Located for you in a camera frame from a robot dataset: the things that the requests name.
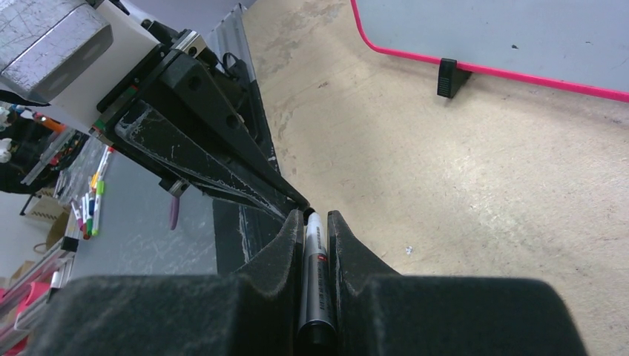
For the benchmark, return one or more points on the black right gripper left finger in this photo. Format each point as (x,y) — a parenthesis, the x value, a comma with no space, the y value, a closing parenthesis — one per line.
(251,311)

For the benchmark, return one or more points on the cluttered background table items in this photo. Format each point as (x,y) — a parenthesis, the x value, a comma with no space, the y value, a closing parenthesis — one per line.
(24,138)

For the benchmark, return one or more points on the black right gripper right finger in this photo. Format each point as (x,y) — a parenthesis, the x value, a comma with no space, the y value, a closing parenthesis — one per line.
(382,312)

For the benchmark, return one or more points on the red framed whiteboard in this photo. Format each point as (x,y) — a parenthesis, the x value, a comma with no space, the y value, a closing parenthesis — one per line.
(578,46)

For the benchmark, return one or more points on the black whiteboard foot left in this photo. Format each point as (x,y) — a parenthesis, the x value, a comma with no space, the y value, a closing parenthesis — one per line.
(450,78)

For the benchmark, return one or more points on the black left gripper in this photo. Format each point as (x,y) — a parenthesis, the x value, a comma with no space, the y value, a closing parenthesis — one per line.
(186,129)

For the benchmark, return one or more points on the white marker pen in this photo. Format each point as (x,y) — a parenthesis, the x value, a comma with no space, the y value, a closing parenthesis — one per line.
(316,329)

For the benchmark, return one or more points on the aluminium rail frame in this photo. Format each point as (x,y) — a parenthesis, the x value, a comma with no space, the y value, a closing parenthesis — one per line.
(234,70)

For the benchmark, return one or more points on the coloured marker pens bundle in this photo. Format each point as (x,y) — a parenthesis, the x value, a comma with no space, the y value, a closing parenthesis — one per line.
(87,209)

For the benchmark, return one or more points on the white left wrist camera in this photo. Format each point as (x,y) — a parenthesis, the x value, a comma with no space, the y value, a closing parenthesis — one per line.
(66,56)

